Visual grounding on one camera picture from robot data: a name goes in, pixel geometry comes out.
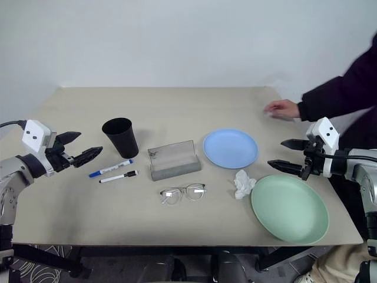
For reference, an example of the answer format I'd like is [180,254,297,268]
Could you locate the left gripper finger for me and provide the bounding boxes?
[72,146,104,169]
[59,131,82,146]

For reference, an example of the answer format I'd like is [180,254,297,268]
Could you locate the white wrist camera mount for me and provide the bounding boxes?
[22,119,57,177]
[305,117,341,178]

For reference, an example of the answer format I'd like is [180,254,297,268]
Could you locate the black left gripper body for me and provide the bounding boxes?
[44,133,75,173]

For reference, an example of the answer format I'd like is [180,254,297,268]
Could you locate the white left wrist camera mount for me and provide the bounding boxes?
[22,119,57,177]

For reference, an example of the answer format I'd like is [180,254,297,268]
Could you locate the person's bare hand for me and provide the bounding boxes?
[263,99,302,122]

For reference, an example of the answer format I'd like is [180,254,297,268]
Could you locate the dark rounded shape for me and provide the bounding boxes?
[211,250,249,283]

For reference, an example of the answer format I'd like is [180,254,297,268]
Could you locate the crumpled white tissue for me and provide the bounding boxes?
[233,169,257,201]

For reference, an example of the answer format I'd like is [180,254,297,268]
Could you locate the grey open glasses case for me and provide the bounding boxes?
[147,140,203,182]

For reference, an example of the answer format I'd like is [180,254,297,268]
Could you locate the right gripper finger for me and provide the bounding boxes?
[267,159,303,177]
[280,139,309,151]

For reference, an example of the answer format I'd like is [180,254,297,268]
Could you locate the clear-framed eyeglasses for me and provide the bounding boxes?
[160,182,207,206]

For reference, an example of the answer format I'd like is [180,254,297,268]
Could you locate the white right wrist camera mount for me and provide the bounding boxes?
[305,117,341,178]

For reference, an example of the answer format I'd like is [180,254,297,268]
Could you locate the blue-capped white marker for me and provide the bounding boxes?
[89,159,134,179]

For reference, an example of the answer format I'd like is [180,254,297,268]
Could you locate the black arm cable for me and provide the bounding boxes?
[319,152,377,162]
[0,120,28,129]

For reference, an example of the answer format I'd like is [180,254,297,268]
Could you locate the black plastic cup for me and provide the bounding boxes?
[101,117,140,159]

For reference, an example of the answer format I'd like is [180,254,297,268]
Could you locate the black table leg frame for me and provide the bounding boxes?
[255,246,320,272]
[11,243,92,278]

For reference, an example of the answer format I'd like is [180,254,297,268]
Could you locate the grey patterned rug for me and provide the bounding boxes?
[8,244,73,283]

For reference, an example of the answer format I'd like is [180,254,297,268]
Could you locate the blue plastic plate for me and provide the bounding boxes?
[203,128,259,170]

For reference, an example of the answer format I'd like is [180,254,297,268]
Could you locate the black-capped white marker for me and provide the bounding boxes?
[98,170,139,184]

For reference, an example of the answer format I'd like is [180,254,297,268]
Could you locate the green plastic plate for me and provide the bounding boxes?
[250,174,329,245]

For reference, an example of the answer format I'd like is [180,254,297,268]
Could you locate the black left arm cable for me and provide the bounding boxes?
[0,120,28,129]

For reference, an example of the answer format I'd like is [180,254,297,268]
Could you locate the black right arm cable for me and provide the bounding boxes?
[319,152,377,162]

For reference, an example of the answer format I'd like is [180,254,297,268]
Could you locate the person's beige trouser leg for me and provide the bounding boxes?
[310,243,371,283]

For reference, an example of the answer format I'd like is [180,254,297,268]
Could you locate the person's white shoe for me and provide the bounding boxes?
[293,272,318,283]

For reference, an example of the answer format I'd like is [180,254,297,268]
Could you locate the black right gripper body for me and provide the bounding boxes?
[300,138,325,182]

